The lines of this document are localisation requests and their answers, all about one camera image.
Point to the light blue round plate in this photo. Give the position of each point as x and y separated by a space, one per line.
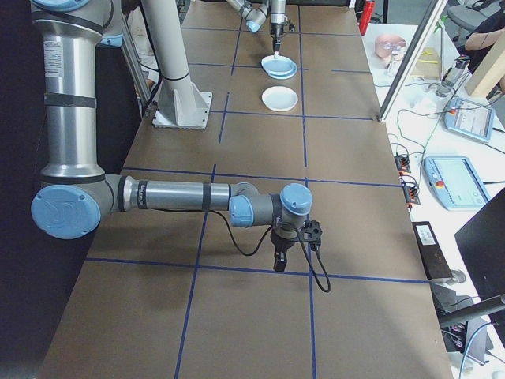
278 65
290 76

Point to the white round plate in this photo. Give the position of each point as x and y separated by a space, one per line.
279 98

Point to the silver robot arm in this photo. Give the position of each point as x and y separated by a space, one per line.
252 17
71 118

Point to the red bottle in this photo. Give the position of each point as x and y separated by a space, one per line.
367 16

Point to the pink head model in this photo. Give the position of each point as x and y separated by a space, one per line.
386 45

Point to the clear glass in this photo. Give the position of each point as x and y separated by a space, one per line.
391 65

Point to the person in white shirt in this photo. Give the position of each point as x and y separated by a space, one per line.
140 39

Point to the black orange connector block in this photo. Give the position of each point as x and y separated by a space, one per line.
411 194
403 163

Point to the black box with white label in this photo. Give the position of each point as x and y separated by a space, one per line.
432 252

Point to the cardboard box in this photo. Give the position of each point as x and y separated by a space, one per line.
424 70

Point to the white crumpled tissue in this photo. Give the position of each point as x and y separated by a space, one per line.
424 106

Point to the white desk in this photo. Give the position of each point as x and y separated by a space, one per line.
418 136

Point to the silver clamp knob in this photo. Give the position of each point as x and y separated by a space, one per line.
457 276

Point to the glass jar device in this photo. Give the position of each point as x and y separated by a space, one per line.
457 73

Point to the grey blue teach pendant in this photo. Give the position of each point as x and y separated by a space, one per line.
471 120
453 181

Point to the grey office chair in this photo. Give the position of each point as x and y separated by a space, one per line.
461 13

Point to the black monitor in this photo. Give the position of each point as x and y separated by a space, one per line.
489 245

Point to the person in black shirt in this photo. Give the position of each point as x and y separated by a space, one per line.
489 43

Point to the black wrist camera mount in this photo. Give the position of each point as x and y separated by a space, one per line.
313 233
290 27

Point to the aluminium corner post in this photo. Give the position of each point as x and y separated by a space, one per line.
412 51

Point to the aluminium frame bar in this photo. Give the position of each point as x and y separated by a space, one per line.
136 75

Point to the black frame cover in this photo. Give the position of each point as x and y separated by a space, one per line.
16 276

